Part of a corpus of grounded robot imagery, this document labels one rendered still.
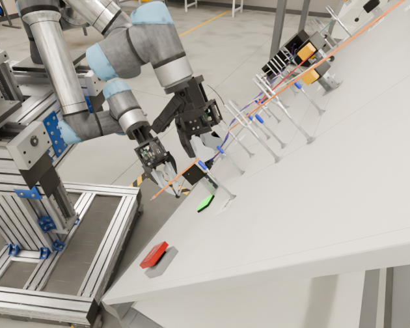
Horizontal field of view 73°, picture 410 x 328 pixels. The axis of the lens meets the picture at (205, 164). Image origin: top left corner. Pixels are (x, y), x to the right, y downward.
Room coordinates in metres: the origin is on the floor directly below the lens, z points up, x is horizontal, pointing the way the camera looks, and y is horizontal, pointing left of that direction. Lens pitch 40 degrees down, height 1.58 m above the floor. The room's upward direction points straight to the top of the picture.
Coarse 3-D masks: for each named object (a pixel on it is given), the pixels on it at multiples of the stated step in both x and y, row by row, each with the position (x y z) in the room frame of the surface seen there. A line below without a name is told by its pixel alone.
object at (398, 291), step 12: (396, 276) 0.31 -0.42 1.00; (408, 276) 0.31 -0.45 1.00; (396, 288) 0.28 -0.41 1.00; (408, 288) 0.28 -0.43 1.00; (396, 300) 0.26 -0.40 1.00; (408, 300) 0.26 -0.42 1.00; (384, 312) 0.25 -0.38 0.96; (396, 312) 0.23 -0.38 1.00; (408, 312) 0.23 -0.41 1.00; (384, 324) 0.22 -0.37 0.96; (396, 324) 0.21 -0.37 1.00; (408, 324) 0.21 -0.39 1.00
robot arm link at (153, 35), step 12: (132, 12) 0.59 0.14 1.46; (144, 12) 0.58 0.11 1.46; (156, 12) 0.58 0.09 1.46; (168, 12) 0.60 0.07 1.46; (132, 24) 0.60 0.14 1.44; (144, 24) 0.57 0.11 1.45; (156, 24) 0.57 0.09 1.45; (168, 24) 0.58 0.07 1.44; (132, 36) 0.57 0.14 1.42; (144, 36) 0.56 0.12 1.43; (156, 36) 0.56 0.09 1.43; (168, 36) 0.57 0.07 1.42; (144, 48) 0.56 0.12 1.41; (156, 48) 0.56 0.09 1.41; (168, 48) 0.56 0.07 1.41; (180, 48) 0.57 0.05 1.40; (144, 60) 0.57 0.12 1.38; (156, 60) 0.55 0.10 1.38; (168, 60) 0.55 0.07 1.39
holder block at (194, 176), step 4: (192, 168) 0.51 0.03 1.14; (196, 168) 0.51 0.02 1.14; (208, 168) 0.52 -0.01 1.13; (184, 172) 0.51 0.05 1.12; (188, 172) 0.51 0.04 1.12; (192, 172) 0.51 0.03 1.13; (196, 172) 0.50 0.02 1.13; (200, 172) 0.50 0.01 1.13; (204, 172) 0.50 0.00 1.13; (184, 176) 0.51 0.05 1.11; (188, 176) 0.51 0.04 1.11; (192, 176) 0.51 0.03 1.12; (196, 176) 0.50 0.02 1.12; (200, 176) 0.50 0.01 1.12; (188, 180) 0.51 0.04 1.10; (192, 180) 0.50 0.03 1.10; (196, 180) 0.50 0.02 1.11; (192, 184) 0.50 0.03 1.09
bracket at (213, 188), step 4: (204, 176) 0.52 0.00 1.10; (208, 176) 0.52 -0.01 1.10; (200, 180) 0.51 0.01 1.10; (204, 180) 0.50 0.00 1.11; (208, 180) 0.52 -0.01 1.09; (212, 180) 0.51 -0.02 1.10; (204, 184) 0.50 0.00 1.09; (208, 184) 0.50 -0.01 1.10; (212, 184) 0.51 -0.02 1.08; (216, 184) 0.51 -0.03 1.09; (208, 188) 0.50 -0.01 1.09; (212, 188) 0.49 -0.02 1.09; (216, 188) 0.50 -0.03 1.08; (212, 192) 0.49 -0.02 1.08
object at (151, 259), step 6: (156, 246) 0.31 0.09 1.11; (162, 246) 0.30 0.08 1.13; (150, 252) 0.30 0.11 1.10; (156, 252) 0.29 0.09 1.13; (162, 252) 0.29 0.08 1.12; (144, 258) 0.29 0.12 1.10; (150, 258) 0.27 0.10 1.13; (156, 258) 0.28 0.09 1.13; (144, 264) 0.27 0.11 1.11; (150, 264) 0.27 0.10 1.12; (156, 264) 0.27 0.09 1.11
